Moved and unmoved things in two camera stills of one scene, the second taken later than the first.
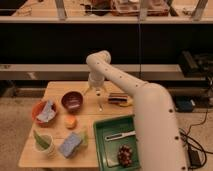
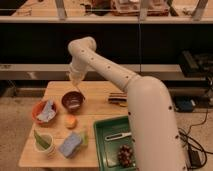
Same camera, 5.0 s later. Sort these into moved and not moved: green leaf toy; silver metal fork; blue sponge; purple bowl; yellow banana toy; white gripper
Moved: silver metal fork; white gripper
Not moved: blue sponge; green leaf toy; yellow banana toy; purple bowl
